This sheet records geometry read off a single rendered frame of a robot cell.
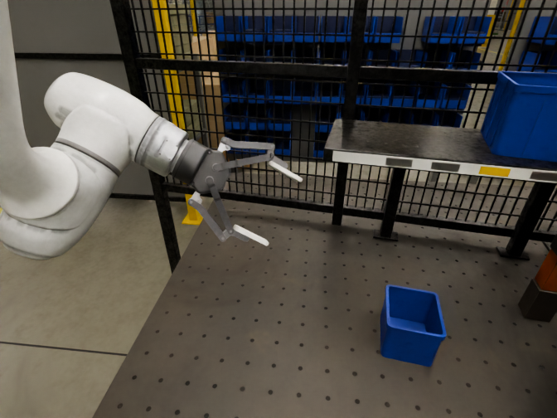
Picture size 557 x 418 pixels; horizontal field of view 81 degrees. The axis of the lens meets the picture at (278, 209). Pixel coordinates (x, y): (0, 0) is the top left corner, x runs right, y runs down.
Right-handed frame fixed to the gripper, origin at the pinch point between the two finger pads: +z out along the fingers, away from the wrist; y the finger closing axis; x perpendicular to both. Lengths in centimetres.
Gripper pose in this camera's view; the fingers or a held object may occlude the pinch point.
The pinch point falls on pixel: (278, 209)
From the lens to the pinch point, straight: 62.5
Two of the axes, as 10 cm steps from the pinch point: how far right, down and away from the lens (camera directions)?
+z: 8.5, 4.6, 2.5
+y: 4.7, -8.8, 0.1
